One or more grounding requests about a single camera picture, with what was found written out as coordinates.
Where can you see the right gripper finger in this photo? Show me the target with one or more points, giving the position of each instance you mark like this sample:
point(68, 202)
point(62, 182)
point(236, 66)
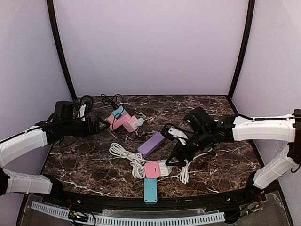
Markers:
point(175, 158)
point(184, 163)

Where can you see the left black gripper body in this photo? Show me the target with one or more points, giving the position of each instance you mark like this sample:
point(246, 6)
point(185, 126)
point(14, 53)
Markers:
point(94, 127)

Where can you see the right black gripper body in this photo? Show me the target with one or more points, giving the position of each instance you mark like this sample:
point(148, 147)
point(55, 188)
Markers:
point(184, 151)

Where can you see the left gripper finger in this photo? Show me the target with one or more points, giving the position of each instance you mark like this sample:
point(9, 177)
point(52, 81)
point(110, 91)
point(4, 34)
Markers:
point(99, 122)
point(98, 130)

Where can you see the white cube socket adapter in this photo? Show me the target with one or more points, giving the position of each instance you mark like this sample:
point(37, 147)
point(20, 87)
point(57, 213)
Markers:
point(164, 169)

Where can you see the pink plug adapter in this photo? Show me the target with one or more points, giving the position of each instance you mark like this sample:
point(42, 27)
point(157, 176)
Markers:
point(152, 170)

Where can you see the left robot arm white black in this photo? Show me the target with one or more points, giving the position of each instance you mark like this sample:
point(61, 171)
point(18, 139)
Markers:
point(40, 135)

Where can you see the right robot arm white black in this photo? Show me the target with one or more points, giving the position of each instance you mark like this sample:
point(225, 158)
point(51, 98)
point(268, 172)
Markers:
point(206, 131)

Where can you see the pink cube socket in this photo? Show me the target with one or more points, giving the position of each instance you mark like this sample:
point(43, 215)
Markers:
point(130, 125)

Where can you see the pink power strip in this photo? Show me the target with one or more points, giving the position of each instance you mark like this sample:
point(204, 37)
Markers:
point(116, 123)

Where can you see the small teal adapter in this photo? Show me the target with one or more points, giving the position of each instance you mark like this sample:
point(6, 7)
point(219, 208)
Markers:
point(119, 112)

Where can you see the purple power strip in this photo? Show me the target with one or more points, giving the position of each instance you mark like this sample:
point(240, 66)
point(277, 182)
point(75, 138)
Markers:
point(151, 145)

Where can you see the teal power strip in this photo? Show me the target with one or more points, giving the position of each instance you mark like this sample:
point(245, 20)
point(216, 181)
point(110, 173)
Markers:
point(150, 191)

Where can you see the small circuit board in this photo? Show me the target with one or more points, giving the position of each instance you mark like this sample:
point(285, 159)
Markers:
point(77, 216)

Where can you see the white charger with cable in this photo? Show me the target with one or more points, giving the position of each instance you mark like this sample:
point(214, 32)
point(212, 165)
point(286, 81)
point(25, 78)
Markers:
point(139, 122)

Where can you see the white slotted cable duct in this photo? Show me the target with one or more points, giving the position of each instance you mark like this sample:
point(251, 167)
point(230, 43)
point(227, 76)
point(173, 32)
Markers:
point(100, 220)

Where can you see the left black frame post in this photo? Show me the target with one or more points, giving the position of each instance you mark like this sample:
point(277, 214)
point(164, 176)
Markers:
point(59, 49)

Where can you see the black frame post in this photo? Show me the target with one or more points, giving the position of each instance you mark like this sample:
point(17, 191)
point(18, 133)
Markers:
point(59, 49)
point(243, 47)

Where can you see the right black frame post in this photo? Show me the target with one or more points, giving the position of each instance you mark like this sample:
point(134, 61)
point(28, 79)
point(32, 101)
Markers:
point(243, 47)

